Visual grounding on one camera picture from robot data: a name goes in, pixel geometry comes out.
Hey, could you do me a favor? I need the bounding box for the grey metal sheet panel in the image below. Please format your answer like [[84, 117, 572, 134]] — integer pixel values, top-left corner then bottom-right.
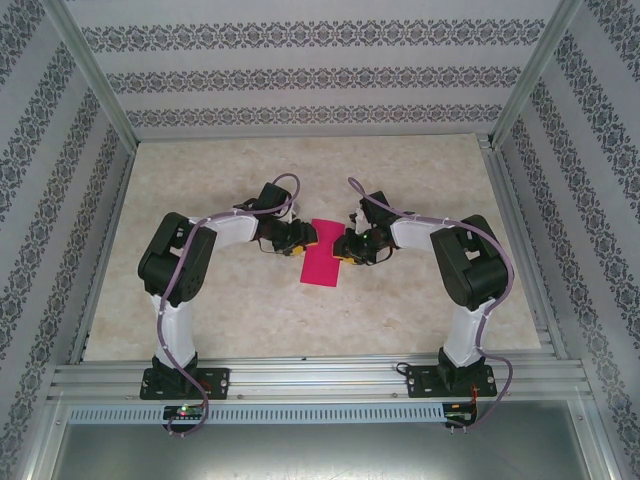
[[24, 399, 621, 480]]

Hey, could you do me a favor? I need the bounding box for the left controller circuit board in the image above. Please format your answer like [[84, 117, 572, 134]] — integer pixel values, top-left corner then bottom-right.
[[163, 405, 205, 420]]

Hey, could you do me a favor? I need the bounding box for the aluminium mounting rail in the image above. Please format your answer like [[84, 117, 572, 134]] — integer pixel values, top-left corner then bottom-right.
[[48, 355, 586, 401]]

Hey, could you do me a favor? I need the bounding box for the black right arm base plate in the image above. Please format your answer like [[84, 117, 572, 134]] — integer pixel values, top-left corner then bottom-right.
[[405, 364, 497, 399]]

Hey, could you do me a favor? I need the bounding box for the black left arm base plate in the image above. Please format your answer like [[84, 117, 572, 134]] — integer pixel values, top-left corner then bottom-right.
[[140, 368, 231, 401]]

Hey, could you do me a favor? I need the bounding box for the slotted grey cable duct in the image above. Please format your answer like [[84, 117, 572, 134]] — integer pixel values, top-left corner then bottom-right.
[[67, 403, 446, 424]]

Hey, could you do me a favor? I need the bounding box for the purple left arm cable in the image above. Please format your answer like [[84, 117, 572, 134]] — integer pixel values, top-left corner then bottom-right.
[[157, 173, 303, 439]]

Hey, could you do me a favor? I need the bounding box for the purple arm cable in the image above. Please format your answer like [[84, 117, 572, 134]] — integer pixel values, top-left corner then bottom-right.
[[347, 176, 516, 436], [157, 173, 303, 439]]

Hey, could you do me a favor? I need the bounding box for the aluminium side rail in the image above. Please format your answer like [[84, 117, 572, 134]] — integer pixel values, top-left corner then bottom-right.
[[477, 134, 569, 361]]

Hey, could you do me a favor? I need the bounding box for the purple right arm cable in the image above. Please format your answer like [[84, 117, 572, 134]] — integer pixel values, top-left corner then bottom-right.
[[347, 176, 516, 436]]

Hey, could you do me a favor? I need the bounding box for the aluminium frame post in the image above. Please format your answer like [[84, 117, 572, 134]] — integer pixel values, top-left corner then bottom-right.
[[44, 0, 139, 144], [492, 0, 584, 146]]

